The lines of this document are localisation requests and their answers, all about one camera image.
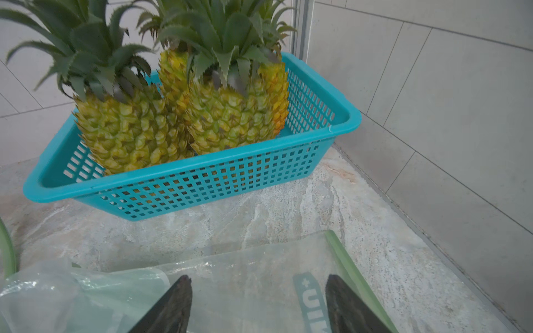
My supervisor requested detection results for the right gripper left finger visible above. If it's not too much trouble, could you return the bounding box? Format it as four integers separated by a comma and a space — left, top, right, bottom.
129, 275, 193, 333

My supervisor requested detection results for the zip-top bag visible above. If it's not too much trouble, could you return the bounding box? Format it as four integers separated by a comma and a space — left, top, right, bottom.
1, 230, 396, 332
0, 220, 18, 278

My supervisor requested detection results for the orange pineapple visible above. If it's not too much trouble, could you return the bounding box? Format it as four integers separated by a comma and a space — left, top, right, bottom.
258, 1, 296, 136

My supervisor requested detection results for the teal plastic basket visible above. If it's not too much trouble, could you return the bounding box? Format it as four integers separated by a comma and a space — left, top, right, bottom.
23, 53, 362, 221

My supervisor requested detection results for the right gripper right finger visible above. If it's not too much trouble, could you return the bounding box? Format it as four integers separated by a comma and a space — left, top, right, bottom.
325, 274, 391, 333

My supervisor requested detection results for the yellow pineapple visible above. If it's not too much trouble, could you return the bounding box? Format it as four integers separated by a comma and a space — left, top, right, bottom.
137, 1, 188, 117

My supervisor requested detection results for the right aluminium corner post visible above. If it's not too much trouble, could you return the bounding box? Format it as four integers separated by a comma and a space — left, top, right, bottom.
290, 0, 315, 62

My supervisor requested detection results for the green pineapple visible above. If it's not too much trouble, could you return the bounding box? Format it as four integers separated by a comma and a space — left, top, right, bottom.
1, 1, 194, 175
158, 1, 276, 155

